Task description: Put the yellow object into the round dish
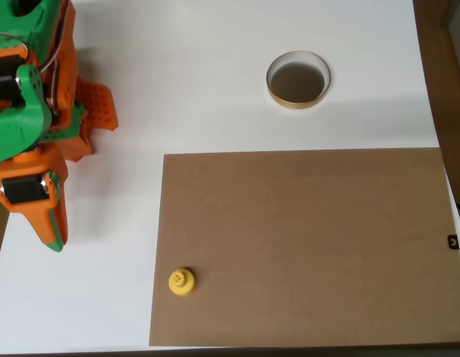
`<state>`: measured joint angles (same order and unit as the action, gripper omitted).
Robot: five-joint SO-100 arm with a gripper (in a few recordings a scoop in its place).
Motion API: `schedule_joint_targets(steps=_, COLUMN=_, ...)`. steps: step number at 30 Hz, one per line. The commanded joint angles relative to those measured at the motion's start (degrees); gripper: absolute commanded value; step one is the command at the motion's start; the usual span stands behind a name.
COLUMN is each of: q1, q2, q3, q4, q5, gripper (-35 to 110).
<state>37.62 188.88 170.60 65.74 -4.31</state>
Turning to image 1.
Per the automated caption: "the small yellow plastic piece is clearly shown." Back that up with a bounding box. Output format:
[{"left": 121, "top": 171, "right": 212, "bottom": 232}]
[{"left": 167, "top": 266, "right": 197, "bottom": 298}]

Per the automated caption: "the round shallow metal dish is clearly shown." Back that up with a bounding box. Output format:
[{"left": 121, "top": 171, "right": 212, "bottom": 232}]
[{"left": 266, "top": 50, "right": 332, "bottom": 110}]

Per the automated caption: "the orange robot base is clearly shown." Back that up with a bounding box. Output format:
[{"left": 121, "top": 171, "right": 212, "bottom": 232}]
[{"left": 66, "top": 77, "right": 119, "bottom": 164}]

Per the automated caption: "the brown rectangular board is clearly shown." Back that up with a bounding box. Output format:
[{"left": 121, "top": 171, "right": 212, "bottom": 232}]
[{"left": 148, "top": 147, "right": 460, "bottom": 349}]

